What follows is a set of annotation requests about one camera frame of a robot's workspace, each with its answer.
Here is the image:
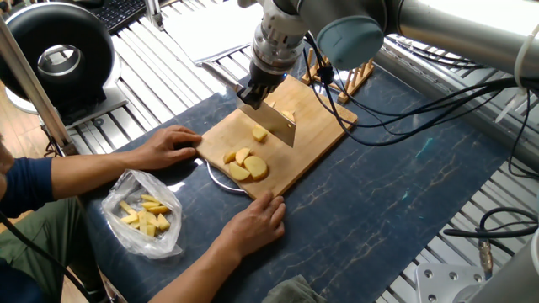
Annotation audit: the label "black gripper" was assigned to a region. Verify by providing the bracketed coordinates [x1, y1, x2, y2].
[237, 40, 301, 110]

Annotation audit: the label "plastic bag of potato sticks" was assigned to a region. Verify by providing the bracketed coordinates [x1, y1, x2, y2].
[101, 165, 184, 258]

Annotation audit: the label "person's left hand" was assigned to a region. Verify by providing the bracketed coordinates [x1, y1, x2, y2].
[133, 125, 203, 169]

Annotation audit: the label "person's right forearm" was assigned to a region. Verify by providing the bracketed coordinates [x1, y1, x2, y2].
[154, 240, 238, 303]

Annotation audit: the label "olive trousers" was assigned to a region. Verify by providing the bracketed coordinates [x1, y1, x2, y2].
[0, 198, 115, 303]

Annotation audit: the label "grey-green cloth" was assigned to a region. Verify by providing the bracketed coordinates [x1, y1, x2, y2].
[259, 274, 328, 303]

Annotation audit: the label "dark blue marble mat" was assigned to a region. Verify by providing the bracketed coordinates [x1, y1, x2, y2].
[80, 72, 525, 303]

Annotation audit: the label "black keyboard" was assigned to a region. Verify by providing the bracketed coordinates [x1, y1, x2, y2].
[80, 0, 151, 36]

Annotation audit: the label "bamboo cutting board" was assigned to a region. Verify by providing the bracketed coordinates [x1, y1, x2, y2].
[196, 76, 358, 200]

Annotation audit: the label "black cable with plug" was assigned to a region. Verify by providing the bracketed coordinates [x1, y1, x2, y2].
[445, 206, 539, 255]

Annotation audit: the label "steel cleaver knife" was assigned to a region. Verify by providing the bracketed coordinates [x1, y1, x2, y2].
[197, 61, 298, 149]

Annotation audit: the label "white sheet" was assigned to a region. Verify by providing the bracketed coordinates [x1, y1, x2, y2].
[163, 0, 260, 68]

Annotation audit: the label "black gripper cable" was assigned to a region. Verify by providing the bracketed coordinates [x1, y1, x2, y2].
[302, 35, 539, 146]

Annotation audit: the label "metal mounting plate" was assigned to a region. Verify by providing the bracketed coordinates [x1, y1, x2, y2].
[413, 263, 496, 303]

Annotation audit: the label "person's left forearm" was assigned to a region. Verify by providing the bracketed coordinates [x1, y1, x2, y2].
[0, 145, 149, 221]

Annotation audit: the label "wooden pole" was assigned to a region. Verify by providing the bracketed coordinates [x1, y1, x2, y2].
[0, 17, 78, 162]

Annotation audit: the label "black round ring lamp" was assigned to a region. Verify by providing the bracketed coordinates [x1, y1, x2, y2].
[0, 3, 127, 127]

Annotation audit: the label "wooden knife rack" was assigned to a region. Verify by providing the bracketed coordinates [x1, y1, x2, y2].
[303, 49, 376, 105]

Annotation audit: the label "person's right hand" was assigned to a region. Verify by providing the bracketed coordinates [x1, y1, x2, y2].
[217, 192, 288, 258]

